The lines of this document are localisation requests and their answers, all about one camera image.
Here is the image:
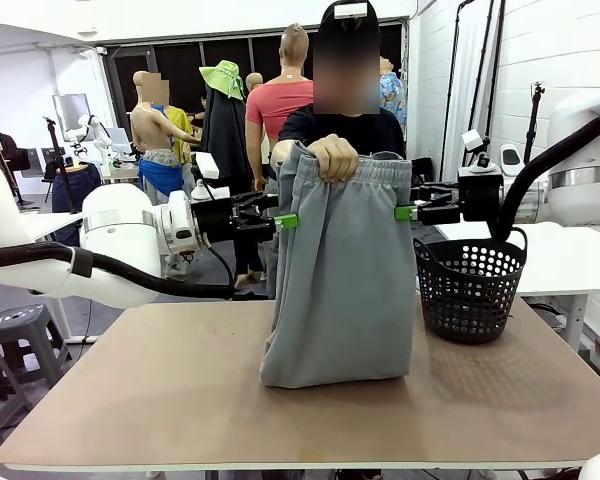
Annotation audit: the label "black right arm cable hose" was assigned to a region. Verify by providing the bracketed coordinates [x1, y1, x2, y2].
[486, 115, 600, 242]

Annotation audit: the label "white side table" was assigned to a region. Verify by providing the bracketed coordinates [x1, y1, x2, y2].
[16, 211, 87, 242]

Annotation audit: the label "figure in yellow shirt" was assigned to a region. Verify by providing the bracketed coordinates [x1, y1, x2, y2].
[164, 104, 204, 194]

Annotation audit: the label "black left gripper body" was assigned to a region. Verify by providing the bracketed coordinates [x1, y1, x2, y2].
[191, 193, 238, 237]

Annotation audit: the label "person's right hand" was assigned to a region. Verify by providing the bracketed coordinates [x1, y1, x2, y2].
[309, 133, 360, 186]

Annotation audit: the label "black perforated plastic basket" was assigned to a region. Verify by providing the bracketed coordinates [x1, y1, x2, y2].
[412, 226, 529, 346]

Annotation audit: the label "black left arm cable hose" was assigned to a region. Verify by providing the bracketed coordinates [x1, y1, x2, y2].
[0, 244, 237, 302]

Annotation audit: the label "mannequin legs in blue jeans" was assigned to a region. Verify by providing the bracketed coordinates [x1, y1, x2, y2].
[50, 161, 104, 214]

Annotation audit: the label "person in black t-shirt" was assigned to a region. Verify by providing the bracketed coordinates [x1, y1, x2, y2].
[270, 0, 409, 166]

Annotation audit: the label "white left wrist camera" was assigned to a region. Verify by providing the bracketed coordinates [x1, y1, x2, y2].
[194, 151, 222, 180]

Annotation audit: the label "mannequin in black coat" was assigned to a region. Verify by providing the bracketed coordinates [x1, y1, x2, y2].
[198, 82, 267, 292]

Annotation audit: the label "white board on stand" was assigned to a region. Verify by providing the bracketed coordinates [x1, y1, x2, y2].
[51, 92, 94, 133]

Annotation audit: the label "mannequin in floral blue shirt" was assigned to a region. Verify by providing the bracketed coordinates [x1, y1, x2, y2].
[379, 58, 409, 127]

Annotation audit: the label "beige mannequin with blue wrap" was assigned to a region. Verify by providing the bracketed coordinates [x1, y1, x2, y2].
[129, 69, 186, 199]

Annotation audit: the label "black camera tripod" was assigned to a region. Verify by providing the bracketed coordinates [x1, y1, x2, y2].
[41, 115, 77, 202]

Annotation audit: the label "person's right forearm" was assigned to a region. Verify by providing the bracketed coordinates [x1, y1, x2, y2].
[270, 139, 317, 167]

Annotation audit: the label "mannequin in red crop top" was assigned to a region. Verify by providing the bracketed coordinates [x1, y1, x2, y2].
[244, 22, 315, 201]

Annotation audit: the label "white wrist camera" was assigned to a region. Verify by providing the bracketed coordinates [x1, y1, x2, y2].
[461, 128, 492, 152]
[194, 151, 222, 180]

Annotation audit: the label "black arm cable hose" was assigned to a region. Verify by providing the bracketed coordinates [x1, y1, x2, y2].
[0, 244, 237, 302]
[486, 115, 600, 242]

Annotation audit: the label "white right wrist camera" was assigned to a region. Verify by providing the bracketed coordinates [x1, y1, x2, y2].
[461, 128, 492, 152]

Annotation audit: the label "green sun hat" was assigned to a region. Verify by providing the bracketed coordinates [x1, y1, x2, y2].
[198, 59, 247, 102]

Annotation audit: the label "grey training pants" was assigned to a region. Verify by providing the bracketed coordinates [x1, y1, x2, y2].
[258, 140, 414, 391]

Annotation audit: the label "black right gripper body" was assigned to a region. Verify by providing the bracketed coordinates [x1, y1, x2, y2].
[457, 168, 504, 224]

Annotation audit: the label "black wall pole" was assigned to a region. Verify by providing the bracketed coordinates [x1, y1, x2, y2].
[436, 0, 477, 186]
[482, 0, 507, 166]
[456, 0, 497, 171]

